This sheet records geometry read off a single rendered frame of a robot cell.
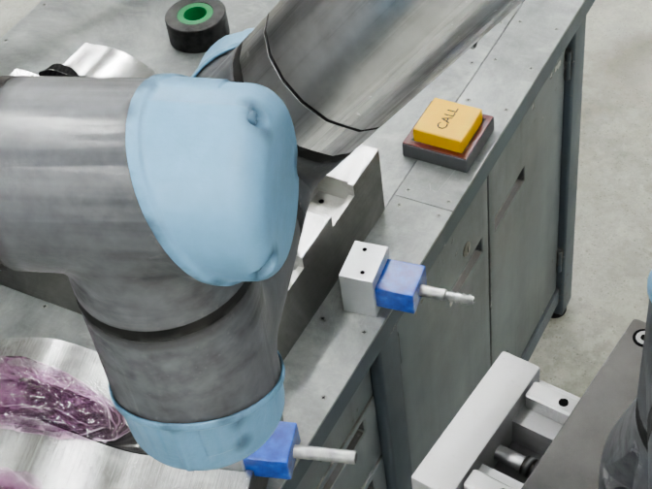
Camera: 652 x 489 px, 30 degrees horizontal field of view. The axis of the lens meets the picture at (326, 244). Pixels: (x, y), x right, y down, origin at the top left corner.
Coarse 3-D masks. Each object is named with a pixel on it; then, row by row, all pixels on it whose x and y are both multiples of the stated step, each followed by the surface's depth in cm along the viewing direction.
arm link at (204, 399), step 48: (240, 288) 48; (96, 336) 49; (144, 336) 47; (192, 336) 47; (240, 336) 49; (144, 384) 50; (192, 384) 49; (240, 384) 51; (144, 432) 53; (192, 432) 52; (240, 432) 53
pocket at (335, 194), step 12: (324, 180) 126; (336, 180) 125; (312, 192) 127; (324, 192) 127; (336, 192) 126; (348, 192) 125; (312, 204) 126; (324, 204) 126; (336, 204) 126; (336, 216) 123
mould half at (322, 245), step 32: (64, 64) 136; (96, 64) 135; (128, 64) 136; (352, 160) 126; (320, 224) 120; (352, 224) 127; (320, 256) 121; (32, 288) 129; (64, 288) 126; (320, 288) 124; (288, 320) 119; (288, 352) 121
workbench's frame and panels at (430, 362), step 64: (576, 64) 181; (512, 128) 144; (576, 128) 192; (512, 192) 176; (448, 256) 156; (512, 256) 183; (448, 320) 163; (512, 320) 194; (384, 384) 144; (448, 384) 172; (384, 448) 153
